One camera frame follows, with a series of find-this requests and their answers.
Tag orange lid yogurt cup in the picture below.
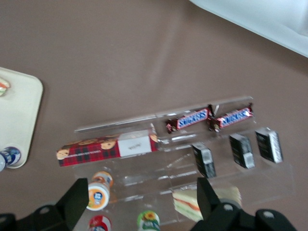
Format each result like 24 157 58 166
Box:
86 170 114 211

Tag small black box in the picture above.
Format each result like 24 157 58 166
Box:
255 127 284 165
191 141 217 179
228 133 256 169

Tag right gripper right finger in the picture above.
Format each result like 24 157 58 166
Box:
190 177 299 231

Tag clear acrylic tiered stand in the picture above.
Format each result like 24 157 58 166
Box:
72 96 297 227

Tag blue lid yogurt cup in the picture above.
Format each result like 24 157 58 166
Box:
0 146 23 172

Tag snickers bar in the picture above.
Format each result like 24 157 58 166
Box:
207 103 255 133
165 108 213 134

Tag triangle sandwich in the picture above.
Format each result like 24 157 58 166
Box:
0 76 12 97
171 186 243 222

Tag red lid yogurt cup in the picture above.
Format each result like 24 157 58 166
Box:
89 215 112 231

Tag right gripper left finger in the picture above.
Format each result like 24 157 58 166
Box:
0 178 89 231

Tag beige plastic tray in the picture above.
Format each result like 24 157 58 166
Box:
0 67 44 169

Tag red plaid cookie box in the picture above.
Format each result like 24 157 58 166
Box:
56 129 160 168

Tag green lid yogurt cup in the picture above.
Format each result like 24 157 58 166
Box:
137 210 161 231

